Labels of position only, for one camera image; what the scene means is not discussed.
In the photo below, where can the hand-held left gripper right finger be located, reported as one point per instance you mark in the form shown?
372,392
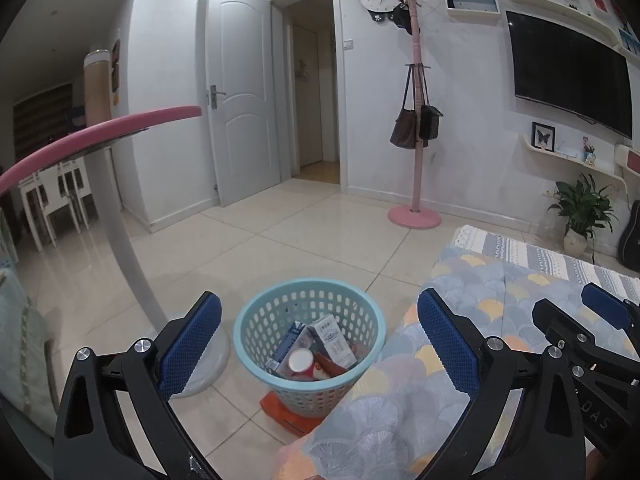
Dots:
447,345

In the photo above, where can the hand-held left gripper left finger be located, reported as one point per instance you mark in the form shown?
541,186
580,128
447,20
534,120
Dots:
192,345

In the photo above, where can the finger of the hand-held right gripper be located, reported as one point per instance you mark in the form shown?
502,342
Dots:
550,317
605,305

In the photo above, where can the light blue plastic basket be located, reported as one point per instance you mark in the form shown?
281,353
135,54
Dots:
260,320

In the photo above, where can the white carton with blue side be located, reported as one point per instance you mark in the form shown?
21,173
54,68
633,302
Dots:
289,342

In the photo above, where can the red can white lid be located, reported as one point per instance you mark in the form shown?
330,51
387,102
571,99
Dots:
301,361

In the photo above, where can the white printed carton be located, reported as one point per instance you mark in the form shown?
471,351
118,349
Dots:
334,340

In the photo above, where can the red snack packet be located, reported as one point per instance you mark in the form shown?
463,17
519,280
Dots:
327,366

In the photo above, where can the grey white striped mat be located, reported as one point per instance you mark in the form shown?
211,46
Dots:
530,255

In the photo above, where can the black guitar bag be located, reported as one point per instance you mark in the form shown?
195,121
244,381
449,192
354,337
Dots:
631,240

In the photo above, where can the scallop patterned blanket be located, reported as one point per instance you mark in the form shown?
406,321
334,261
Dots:
390,410

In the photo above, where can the potted green plant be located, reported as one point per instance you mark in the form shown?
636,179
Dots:
582,210

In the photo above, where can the pink rimmed round table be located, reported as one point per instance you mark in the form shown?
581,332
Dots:
135,260

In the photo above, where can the orange flat board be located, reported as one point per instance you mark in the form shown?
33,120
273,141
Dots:
280,410

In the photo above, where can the small colourful figurine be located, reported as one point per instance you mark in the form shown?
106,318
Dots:
588,152

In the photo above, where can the pink coat rack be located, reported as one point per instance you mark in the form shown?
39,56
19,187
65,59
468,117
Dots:
416,185

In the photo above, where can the pale green sofa cushion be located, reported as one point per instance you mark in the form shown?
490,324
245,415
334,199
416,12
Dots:
20,350

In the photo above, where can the framed butterfly picture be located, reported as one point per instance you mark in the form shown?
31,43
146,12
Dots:
543,136

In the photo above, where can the white chair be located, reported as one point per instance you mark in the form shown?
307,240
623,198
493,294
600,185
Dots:
35,200
70,190

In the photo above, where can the brown hanging bag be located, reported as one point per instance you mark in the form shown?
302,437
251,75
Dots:
405,130

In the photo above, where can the dark hanging bag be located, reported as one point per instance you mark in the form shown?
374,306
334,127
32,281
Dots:
431,122

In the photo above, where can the white panel door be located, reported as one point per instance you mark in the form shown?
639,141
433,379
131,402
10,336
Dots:
245,85

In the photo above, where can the small blue shelf picture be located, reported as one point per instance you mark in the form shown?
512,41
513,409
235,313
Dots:
629,40

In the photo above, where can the tan cylindrical column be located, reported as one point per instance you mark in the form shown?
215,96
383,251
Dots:
96,90

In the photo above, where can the dark slatted blind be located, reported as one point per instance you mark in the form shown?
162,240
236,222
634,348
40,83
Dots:
45,115

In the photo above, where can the black hat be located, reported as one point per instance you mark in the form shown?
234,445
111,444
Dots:
404,19

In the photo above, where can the red white wall box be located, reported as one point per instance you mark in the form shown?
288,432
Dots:
631,159

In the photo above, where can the white wavy wall shelf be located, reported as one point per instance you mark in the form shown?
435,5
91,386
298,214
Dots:
565,161

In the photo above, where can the black wall television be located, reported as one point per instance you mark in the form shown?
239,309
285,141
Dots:
565,70

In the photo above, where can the white door frame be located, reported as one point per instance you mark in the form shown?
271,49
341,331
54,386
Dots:
340,110

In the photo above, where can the hanging wall picture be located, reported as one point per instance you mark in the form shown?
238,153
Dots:
116,70

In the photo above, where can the long white wall shelf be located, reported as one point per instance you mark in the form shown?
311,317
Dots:
565,6

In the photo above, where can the red square wall box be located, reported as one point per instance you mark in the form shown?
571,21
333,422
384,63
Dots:
600,3

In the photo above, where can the blue white wall box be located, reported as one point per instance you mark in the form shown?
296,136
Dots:
470,2

